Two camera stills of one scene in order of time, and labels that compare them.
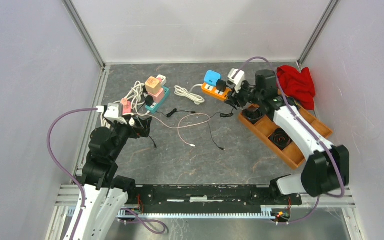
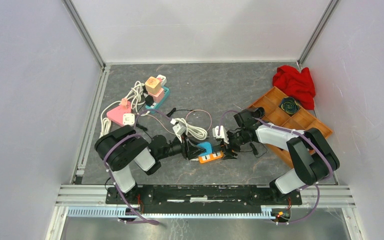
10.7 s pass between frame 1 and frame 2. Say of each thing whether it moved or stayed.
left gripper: moved
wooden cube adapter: stayed
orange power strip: moved
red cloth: stayed
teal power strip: stayed
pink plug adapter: stayed
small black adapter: stayed
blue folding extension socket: moved
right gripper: moved
